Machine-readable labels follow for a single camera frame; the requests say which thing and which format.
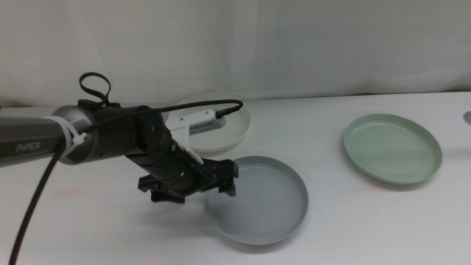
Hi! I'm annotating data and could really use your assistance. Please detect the cream shallow plastic bowl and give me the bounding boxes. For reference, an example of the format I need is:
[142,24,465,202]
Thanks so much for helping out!
[165,91,252,154]

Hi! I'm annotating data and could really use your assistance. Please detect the grey shallow plastic bowl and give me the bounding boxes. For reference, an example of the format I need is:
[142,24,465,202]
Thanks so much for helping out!
[204,155,309,246]

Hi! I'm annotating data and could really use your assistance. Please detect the white zip tie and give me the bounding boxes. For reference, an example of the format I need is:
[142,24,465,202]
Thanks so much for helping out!
[43,116,88,158]

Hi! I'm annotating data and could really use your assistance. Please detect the white curtain backdrop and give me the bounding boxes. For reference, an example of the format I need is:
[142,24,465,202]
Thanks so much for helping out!
[0,0,471,108]

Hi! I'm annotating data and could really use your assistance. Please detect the green shallow plastic bowl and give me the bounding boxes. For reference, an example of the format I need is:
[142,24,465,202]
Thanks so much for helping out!
[343,113,443,186]

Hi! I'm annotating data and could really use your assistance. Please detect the black strap loop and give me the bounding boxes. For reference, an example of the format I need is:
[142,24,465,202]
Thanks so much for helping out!
[77,71,121,110]

